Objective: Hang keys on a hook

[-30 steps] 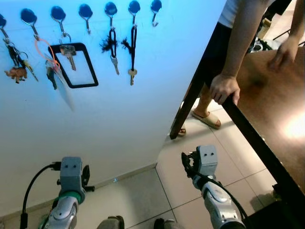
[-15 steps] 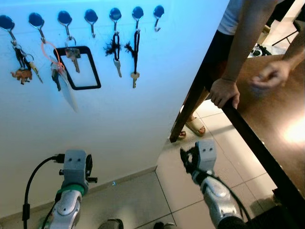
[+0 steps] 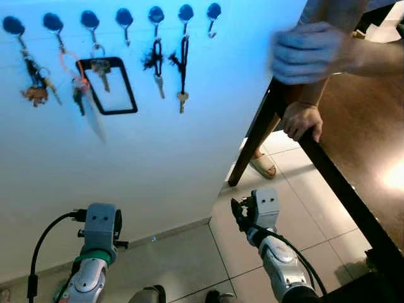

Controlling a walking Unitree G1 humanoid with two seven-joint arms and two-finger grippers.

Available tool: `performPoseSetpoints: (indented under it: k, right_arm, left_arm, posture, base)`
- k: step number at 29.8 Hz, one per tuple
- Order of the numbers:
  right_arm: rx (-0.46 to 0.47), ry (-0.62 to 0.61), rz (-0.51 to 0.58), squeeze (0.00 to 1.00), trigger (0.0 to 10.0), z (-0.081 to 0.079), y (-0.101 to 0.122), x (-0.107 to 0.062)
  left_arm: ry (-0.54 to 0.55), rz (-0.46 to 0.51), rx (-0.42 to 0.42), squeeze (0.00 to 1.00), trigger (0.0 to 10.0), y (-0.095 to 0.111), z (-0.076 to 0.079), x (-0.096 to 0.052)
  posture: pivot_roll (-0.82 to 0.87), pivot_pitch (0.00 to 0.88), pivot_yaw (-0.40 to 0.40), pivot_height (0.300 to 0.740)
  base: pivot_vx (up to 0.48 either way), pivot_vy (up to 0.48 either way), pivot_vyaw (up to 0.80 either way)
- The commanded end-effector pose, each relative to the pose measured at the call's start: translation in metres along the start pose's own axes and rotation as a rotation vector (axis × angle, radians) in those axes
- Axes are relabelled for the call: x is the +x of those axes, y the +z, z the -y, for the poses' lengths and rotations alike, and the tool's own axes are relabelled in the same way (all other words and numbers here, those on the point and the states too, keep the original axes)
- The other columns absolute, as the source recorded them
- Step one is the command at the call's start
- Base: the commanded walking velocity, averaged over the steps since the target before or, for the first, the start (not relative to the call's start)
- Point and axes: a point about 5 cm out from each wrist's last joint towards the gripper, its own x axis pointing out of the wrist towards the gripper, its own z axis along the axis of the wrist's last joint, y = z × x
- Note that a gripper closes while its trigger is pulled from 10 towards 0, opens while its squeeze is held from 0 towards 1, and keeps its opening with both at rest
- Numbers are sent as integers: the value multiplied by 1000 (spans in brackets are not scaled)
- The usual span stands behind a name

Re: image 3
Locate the person's bare forearm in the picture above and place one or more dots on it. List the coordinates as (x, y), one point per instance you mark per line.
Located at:
(310, 93)

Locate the dark brown wooden table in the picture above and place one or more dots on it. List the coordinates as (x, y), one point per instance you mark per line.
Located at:
(360, 126)

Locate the pale wrist camera mount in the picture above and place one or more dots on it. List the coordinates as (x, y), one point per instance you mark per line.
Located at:
(101, 224)
(266, 205)

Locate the pale right wrist camera mount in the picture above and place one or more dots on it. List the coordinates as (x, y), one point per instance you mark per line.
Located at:
(266, 205)

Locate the robot left leg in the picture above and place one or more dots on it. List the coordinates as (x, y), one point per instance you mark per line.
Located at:
(148, 295)

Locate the person's bare hand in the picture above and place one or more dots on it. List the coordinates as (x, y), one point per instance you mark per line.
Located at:
(302, 120)
(309, 53)

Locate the robot leg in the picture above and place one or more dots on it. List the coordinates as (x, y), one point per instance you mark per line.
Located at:
(148, 295)
(221, 297)

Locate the white hook board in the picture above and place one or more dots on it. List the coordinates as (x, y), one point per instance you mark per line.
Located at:
(158, 164)

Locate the key with black rectangular loop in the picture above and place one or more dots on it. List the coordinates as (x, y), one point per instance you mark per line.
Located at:
(101, 68)

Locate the pale left wrist camera mount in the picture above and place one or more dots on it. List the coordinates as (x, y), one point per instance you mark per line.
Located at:
(101, 224)

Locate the blue wall hook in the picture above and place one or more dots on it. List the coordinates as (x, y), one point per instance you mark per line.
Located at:
(12, 25)
(156, 14)
(89, 19)
(214, 11)
(52, 22)
(185, 12)
(124, 17)

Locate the person's foot in sandal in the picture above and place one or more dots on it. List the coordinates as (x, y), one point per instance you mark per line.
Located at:
(264, 165)

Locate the robot right leg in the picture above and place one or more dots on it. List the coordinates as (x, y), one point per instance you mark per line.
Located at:
(221, 297)

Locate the key bunch with brown charm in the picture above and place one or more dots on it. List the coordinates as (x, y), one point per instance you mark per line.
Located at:
(35, 95)

